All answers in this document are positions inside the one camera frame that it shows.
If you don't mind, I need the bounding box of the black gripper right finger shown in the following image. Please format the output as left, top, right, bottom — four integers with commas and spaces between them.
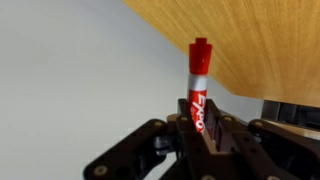
203, 98, 320, 180

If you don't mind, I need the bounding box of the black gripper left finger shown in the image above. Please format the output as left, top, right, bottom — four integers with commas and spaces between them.
83, 98, 214, 180

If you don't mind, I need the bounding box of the red Expo marker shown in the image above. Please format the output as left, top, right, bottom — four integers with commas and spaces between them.
187, 36, 214, 135

